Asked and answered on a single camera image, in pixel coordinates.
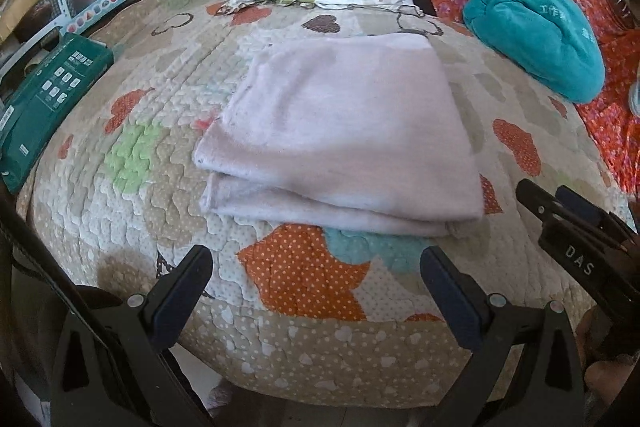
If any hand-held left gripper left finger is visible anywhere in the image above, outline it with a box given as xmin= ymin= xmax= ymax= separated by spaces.
xmin=50 ymin=244 xmax=216 ymax=427

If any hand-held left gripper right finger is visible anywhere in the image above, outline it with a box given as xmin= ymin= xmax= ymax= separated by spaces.
xmin=419 ymin=246 xmax=587 ymax=427

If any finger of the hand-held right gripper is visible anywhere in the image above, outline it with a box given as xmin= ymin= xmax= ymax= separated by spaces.
xmin=515 ymin=178 xmax=567 ymax=229
xmin=555 ymin=185 xmax=629 ymax=251

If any white towel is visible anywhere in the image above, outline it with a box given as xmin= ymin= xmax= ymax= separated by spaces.
xmin=192 ymin=34 xmax=486 ymax=239

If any person's right hand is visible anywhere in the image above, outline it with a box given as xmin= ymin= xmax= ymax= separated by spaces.
xmin=574 ymin=308 xmax=640 ymax=389

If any heart patchwork quilt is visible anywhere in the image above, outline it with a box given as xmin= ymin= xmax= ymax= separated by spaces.
xmin=15 ymin=0 xmax=631 ymax=408

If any teal plush cloth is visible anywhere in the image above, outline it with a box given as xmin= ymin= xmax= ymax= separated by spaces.
xmin=462 ymin=0 xmax=607 ymax=104

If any green cardboard box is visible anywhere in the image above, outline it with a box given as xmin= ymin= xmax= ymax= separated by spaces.
xmin=0 ymin=32 xmax=116 ymax=194

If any colourful dotted box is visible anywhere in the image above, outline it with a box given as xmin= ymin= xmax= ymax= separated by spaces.
xmin=59 ymin=0 xmax=127 ymax=36

